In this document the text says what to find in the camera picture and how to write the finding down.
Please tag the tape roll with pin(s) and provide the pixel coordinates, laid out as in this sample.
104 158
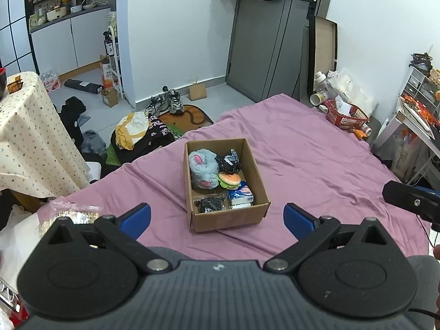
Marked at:
317 98

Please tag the kitchen counter cabinet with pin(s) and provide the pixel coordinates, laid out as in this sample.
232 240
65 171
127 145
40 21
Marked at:
71 42

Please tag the black dotted bag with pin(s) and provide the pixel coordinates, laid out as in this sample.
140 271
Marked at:
70 113

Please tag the polka dot tablecloth table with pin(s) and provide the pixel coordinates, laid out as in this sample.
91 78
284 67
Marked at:
38 157

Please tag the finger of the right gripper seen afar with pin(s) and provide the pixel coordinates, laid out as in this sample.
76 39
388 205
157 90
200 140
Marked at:
423 202

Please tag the red white plastic bag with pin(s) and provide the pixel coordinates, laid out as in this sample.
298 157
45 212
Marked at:
50 80

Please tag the small cardboard box on floor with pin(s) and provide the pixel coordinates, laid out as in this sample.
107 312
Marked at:
109 97

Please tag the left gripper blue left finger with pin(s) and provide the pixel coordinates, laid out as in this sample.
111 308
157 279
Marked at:
121 234

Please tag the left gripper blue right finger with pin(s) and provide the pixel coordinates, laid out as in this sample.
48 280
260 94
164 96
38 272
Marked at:
313 235

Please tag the brown round floor mat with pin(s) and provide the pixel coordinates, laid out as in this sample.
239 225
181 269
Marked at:
193 118

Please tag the white pink small bottle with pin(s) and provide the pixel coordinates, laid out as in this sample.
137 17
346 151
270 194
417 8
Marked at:
366 129

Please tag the grey sneakers pair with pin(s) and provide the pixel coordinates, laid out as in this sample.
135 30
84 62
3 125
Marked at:
168 101

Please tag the brown cardboard box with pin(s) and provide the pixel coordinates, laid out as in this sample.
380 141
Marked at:
224 188

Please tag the grey door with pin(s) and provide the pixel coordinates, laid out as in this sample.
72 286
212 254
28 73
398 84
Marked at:
269 47

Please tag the grey fluffy plush slipper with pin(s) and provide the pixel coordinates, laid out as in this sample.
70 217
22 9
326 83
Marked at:
204 169

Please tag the white drawer shelf unit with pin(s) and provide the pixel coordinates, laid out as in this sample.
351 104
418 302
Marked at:
409 137

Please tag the red plastic basket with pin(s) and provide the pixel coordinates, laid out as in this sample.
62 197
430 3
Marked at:
355 118

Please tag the orange burger plush toy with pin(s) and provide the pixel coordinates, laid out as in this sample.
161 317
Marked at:
229 181

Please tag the black beads bag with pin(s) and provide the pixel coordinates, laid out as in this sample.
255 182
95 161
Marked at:
210 203

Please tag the yellow white cloth pile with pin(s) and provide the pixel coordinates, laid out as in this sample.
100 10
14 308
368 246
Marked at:
131 129

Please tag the pink bed sheet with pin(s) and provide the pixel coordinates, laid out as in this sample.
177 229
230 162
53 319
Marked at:
302 159

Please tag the black flat package on floor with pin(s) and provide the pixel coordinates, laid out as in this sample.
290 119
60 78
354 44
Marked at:
83 86

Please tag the clear plastic bottle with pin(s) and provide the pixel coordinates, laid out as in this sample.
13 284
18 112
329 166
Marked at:
328 85

